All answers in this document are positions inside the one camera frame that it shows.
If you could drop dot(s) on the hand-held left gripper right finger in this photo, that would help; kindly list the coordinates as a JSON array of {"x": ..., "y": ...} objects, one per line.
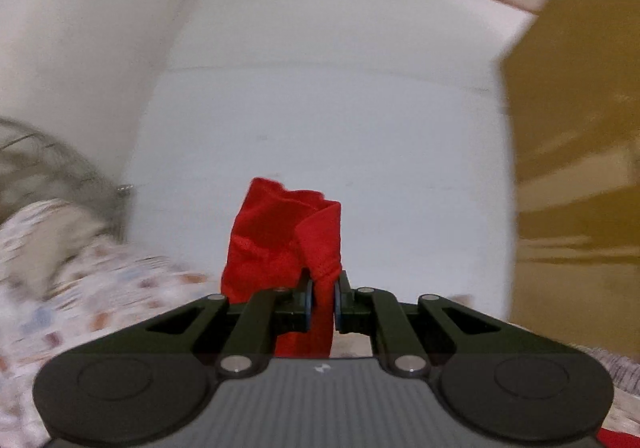
[{"x": 339, "y": 304}]

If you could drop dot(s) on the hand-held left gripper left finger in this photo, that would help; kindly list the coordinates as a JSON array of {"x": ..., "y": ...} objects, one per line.
[{"x": 307, "y": 304}]

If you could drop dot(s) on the printed blanket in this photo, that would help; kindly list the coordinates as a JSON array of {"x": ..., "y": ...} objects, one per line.
[{"x": 100, "y": 298}]

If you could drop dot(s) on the red garment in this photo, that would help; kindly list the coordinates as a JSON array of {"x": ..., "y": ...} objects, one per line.
[{"x": 280, "y": 238}]

